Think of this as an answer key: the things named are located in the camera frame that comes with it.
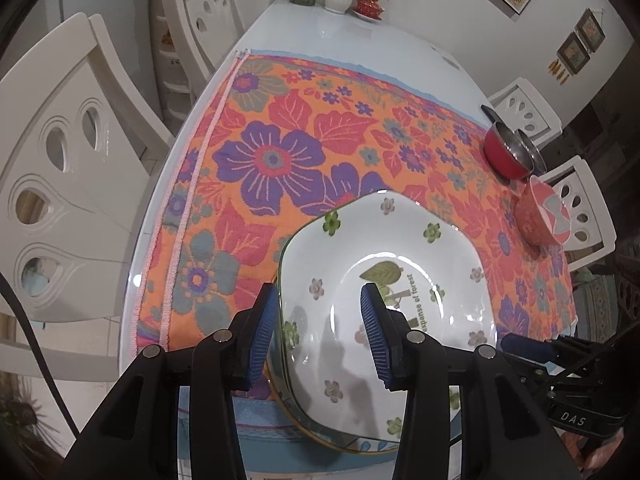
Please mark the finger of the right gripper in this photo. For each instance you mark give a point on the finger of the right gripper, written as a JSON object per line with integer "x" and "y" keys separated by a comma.
{"x": 528, "y": 349}

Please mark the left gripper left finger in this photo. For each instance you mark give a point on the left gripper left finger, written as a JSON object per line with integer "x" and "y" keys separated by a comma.
{"x": 134, "y": 432}

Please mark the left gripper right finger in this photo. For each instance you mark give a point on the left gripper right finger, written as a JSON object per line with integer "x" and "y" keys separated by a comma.
{"x": 505, "y": 434}

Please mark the pink patterned bowl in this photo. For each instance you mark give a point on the pink patterned bowl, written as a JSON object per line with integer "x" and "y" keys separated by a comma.
{"x": 541, "y": 216}

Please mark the blue leaf round plate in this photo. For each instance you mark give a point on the blue leaf round plate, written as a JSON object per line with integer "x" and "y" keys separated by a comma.
{"x": 325, "y": 429}

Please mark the large white floral plate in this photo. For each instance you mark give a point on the large white floral plate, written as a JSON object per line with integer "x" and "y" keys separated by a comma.
{"x": 424, "y": 268}

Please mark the red steel bowl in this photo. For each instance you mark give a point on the red steel bowl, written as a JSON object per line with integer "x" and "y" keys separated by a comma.
{"x": 512, "y": 154}

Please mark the white chair near right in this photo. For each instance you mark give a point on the white chair near right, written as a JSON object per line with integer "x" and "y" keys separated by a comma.
{"x": 593, "y": 233}

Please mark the white chair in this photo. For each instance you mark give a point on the white chair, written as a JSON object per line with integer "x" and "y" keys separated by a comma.
{"x": 204, "y": 33}
{"x": 73, "y": 188}
{"x": 593, "y": 233}
{"x": 521, "y": 106}

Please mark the black smartphone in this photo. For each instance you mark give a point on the black smartphone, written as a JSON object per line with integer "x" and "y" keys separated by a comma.
{"x": 491, "y": 114}

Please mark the white chair far right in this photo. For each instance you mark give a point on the white chair far right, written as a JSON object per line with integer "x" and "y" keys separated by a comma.
{"x": 521, "y": 106}

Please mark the lower small framed picture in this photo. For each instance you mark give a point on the lower small framed picture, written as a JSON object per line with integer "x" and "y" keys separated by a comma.
{"x": 573, "y": 53}

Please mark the small framed picture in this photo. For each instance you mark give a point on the small framed picture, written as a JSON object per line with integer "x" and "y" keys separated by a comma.
{"x": 590, "y": 31}
{"x": 573, "y": 53}

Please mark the white chair near left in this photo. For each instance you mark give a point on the white chair near left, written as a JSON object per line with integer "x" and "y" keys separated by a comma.
{"x": 73, "y": 188}

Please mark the upper small framed picture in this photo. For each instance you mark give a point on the upper small framed picture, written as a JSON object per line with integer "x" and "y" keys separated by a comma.
{"x": 590, "y": 31}

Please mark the floral orange tablecloth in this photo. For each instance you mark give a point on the floral orange tablecloth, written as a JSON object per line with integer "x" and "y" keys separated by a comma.
{"x": 280, "y": 141}

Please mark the red lidded cup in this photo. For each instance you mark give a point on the red lidded cup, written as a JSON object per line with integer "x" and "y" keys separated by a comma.
{"x": 370, "y": 10}

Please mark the white chair far left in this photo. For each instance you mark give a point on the white chair far left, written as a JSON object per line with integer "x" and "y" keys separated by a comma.
{"x": 204, "y": 33}

